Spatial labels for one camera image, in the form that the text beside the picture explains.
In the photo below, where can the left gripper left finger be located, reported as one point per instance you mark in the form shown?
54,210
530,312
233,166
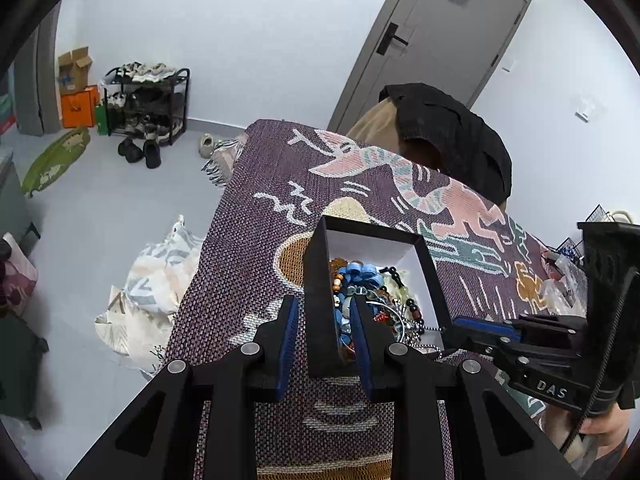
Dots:
209,408

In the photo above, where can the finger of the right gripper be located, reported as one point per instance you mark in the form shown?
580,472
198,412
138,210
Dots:
486,344
486,327

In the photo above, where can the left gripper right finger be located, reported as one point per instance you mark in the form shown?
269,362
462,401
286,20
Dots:
449,418

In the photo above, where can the black jewelry box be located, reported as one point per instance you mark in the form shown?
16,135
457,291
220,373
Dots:
391,271

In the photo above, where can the person's right hand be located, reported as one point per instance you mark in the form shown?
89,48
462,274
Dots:
597,437

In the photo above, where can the clear plastic bag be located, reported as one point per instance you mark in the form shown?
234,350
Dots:
566,290

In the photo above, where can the patterned cloth on floor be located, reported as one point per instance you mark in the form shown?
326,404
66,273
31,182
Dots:
140,315

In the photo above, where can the purple patterned woven tablecloth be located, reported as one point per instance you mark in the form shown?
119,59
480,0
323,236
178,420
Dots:
314,214

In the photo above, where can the black jacket on chair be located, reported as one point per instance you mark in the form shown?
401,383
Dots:
458,142

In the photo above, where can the tan chair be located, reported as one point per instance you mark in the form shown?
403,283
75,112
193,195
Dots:
378,127

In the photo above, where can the pair of black slippers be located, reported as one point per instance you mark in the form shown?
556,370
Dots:
149,152

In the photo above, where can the grey door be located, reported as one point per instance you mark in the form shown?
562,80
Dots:
454,45

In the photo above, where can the green leaf floor mat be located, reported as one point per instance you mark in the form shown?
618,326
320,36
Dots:
53,162

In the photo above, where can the black shoe rack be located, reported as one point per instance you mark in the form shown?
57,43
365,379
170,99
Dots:
141,100

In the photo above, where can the orange box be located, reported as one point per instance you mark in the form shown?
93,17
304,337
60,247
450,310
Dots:
79,109

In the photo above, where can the cardboard box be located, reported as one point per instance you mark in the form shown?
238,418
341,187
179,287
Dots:
73,71

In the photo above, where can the black wire wall basket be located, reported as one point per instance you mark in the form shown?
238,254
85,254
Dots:
576,251

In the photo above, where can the white light switch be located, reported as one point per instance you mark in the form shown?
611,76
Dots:
585,109

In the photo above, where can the black door handle lock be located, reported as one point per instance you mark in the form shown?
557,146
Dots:
388,37

